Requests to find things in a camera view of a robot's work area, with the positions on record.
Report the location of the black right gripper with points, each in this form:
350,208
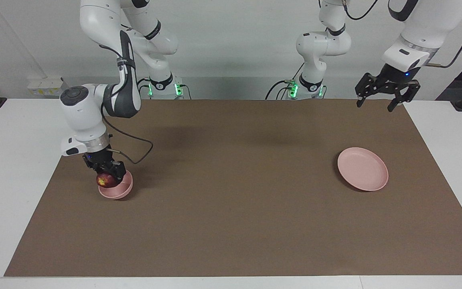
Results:
98,158

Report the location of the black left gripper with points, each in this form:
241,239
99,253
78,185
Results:
393,76

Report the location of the red apple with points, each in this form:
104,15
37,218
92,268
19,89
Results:
106,180

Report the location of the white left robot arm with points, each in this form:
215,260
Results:
427,24

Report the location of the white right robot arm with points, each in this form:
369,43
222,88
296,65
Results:
82,116

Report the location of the pink bowl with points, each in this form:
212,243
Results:
122,190

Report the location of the pink plate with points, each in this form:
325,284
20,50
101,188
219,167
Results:
363,168

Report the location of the white power strip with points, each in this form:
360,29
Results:
48,86

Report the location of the brown table mat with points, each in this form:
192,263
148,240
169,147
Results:
231,200

